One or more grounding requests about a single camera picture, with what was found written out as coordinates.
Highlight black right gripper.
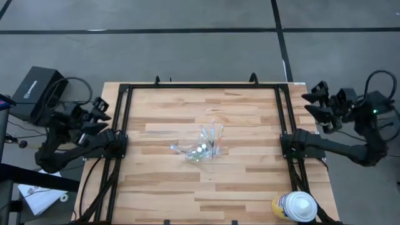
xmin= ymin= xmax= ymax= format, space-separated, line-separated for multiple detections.
xmin=301 ymin=92 xmax=349 ymax=134

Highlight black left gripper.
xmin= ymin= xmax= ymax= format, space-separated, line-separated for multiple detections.
xmin=67 ymin=102 xmax=112 ymax=148

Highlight purple toothbrush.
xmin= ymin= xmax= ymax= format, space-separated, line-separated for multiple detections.
xmin=209 ymin=121 xmax=216 ymax=148

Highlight black cardboard box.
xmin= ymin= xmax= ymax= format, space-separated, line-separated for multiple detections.
xmin=9 ymin=65 xmax=69 ymax=124

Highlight white paper sheets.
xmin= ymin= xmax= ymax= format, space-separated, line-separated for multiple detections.
xmin=17 ymin=170 xmax=68 ymax=217

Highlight black stand bar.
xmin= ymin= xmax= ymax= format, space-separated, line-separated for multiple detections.
xmin=0 ymin=162 xmax=81 ymax=193

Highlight yellow wipes canister white lid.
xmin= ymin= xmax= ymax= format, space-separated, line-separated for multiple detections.
xmin=271 ymin=191 xmax=318 ymax=223

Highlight clear plastic zip bag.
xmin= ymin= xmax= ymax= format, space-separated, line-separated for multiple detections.
xmin=184 ymin=131 xmax=225 ymax=163

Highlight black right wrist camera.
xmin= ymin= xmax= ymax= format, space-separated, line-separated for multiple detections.
xmin=311 ymin=80 xmax=329 ymax=95

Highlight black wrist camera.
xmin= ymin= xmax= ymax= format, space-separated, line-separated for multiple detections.
xmin=92 ymin=96 xmax=110 ymax=111
xmin=311 ymin=80 xmax=329 ymax=95

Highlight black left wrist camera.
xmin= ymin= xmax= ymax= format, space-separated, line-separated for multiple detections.
xmin=92 ymin=96 xmax=110 ymax=111

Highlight black left wrist camera cable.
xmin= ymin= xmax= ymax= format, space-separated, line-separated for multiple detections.
xmin=46 ymin=76 xmax=93 ymax=104

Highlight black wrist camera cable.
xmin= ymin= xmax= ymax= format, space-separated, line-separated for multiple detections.
xmin=363 ymin=69 xmax=398 ymax=104
xmin=46 ymin=76 xmax=93 ymax=104

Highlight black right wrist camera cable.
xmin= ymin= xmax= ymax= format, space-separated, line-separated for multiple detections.
xmin=363 ymin=69 xmax=398 ymax=104

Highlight black floor cable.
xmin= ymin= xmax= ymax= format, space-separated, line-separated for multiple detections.
xmin=0 ymin=120 xmax=48 ymax=145

